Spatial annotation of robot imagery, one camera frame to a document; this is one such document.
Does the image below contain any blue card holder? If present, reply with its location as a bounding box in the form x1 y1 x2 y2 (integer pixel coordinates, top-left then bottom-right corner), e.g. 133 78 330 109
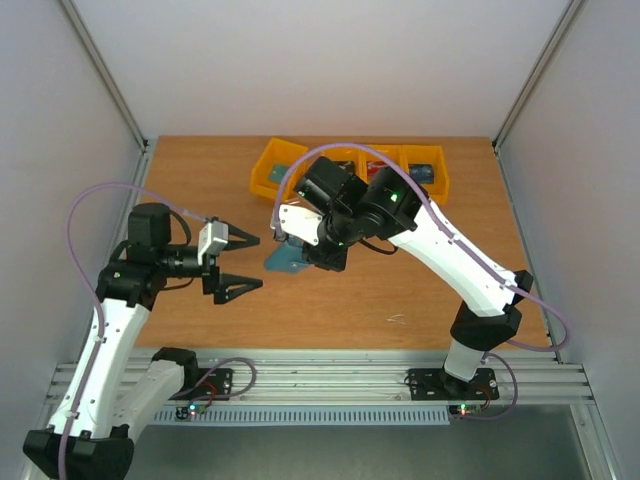
263 237 310 274

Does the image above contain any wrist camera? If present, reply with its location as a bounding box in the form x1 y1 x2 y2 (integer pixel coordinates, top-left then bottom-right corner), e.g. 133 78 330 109
197 219 229 266
271 204 323 245

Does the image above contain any yellow bin with blue card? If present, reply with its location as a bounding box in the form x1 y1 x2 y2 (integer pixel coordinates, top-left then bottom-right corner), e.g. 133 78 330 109
402 145 450 207

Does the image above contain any blue credit card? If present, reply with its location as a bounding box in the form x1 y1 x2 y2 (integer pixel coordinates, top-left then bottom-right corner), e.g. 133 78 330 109
409 164 435 184

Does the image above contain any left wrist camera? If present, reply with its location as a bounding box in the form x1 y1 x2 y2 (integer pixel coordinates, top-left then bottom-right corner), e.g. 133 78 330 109
197 219 229 266

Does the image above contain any aluminium frame post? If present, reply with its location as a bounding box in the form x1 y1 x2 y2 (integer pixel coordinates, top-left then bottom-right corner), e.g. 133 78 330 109
492 0 587 151
57 0 148 152

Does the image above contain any red card in bin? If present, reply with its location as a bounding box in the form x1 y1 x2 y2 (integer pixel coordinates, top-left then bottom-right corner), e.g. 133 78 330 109
366 161 386 182

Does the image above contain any black credit card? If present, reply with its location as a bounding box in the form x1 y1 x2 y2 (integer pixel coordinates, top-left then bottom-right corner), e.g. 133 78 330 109
336 161 356 174

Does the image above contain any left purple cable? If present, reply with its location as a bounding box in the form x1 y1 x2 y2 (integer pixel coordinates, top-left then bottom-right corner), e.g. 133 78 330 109
57 182 207 480

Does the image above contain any grey slotted cable duct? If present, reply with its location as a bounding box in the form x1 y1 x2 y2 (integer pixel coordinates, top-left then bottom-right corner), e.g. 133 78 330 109
151 405 449 428

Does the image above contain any right aluminium frame post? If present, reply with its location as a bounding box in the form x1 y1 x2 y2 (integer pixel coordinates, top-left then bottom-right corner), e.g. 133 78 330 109
492 0 587 151

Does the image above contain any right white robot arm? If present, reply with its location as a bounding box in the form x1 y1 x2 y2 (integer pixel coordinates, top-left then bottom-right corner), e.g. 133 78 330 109
278 157 533 397

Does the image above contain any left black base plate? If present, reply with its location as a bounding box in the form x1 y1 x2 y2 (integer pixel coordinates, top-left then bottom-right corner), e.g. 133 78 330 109
171 368 234 401

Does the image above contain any teal credit card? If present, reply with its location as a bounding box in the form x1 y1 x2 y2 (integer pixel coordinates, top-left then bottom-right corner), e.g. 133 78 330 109
267 164 288 185

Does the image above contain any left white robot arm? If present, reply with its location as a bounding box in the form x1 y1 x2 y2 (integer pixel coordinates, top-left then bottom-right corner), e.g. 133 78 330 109
23 203 263 479

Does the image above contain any single yellow bin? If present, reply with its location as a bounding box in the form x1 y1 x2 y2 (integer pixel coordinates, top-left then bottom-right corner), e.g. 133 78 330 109
249 137 308 201

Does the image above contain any left aluminium frame post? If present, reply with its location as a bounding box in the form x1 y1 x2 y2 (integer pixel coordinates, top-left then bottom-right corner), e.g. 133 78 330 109
57 0 148 152

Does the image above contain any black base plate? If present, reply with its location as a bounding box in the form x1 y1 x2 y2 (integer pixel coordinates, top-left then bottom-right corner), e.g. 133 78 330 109
404 368 500 401
171 368 234 401

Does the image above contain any aluminium rail base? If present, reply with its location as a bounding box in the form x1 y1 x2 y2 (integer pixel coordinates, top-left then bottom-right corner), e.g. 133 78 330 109
196 348 595 405

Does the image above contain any yellow bin with black card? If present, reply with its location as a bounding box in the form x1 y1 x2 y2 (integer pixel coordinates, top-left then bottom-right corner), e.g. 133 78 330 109
321 147 360 176

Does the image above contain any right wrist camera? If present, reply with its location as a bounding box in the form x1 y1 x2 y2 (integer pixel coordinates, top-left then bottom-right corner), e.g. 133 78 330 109
271 204 323 245

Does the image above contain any purple cable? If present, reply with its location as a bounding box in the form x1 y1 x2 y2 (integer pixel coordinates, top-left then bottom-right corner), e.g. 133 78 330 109
57 182 207 480
272 143 573 354

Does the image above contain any yellow bin with red card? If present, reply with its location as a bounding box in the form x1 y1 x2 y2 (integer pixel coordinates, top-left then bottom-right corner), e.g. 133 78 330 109
360 143 405 184

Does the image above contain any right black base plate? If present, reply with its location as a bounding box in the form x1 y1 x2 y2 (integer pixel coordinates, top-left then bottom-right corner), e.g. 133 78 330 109
404 368 500 401

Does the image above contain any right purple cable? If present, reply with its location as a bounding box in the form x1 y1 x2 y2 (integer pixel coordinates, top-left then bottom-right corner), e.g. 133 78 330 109
272 143 573 354

